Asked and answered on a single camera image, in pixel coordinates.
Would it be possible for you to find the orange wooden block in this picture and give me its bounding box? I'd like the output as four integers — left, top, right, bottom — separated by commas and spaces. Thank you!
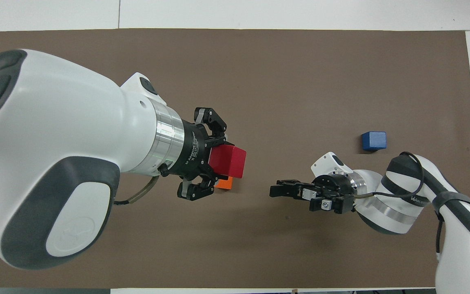
214, 176, 234, 191

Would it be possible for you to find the brown table mat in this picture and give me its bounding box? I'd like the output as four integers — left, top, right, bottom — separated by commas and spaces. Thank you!
0, 28, 470, 290

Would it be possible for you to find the red wooden block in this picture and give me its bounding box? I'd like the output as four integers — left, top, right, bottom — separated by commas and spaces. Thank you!
208, 145, 247, 179

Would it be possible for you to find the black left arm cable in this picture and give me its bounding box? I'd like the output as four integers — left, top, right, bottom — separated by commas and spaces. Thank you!
113, 176, 159, 206

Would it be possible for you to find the blue wooden block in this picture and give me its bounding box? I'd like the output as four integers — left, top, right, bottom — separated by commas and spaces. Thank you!
361, 131, 387, 152

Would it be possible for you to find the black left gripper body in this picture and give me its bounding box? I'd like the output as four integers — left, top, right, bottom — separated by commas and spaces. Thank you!
169, 118, 216, 181

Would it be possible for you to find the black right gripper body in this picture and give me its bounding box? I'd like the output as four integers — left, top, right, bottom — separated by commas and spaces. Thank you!
308, 174, 357, 215

